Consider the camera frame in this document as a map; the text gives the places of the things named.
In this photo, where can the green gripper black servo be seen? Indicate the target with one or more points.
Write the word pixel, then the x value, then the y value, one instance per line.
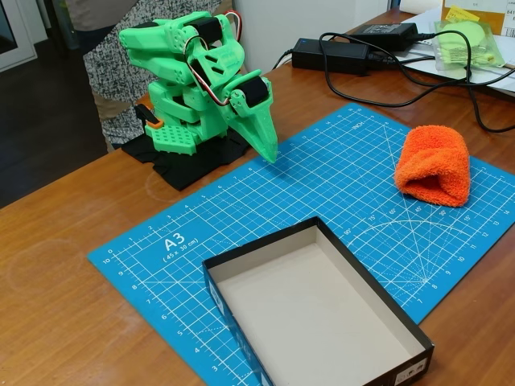
pixel 257 121

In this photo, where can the orange terry towel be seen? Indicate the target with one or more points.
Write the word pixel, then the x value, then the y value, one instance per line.
pixel 434 161

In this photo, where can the green 3D-printed robot arm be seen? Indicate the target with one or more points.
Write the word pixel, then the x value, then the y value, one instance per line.
pixel 161 44

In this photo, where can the brown cardboard box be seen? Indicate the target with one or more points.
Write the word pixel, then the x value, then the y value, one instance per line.
pixel 495 16

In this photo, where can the plastic bag with green parts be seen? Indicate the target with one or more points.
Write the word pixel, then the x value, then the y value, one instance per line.
pixel 484 44

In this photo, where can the yellow paper note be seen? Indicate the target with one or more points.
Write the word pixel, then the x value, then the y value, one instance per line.
pixel 462 14

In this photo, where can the flat black power adapter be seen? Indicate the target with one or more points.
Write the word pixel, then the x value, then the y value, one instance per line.
pixel 386 32

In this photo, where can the dark cardboard box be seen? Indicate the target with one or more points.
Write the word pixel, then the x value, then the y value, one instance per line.
pixel 322 313

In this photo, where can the black cloth under robot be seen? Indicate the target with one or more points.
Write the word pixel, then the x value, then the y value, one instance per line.
pixel 185 173

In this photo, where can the orange and black clamp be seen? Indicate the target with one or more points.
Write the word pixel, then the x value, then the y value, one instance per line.
pixel 155 124

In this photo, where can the large black power adapter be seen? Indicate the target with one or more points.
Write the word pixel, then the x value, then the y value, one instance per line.
pixel 330 54

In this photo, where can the person in speckled clothing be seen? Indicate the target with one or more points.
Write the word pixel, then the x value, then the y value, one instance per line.
pixel 112 68

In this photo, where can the blue A3 cutting mat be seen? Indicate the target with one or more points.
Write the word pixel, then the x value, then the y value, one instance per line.
pixel 362 181

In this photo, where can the white door frame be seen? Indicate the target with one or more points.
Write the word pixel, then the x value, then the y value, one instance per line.
pixel 24 52

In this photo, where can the white paper sheets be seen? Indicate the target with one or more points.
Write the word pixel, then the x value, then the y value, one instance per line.
pixel 426 60

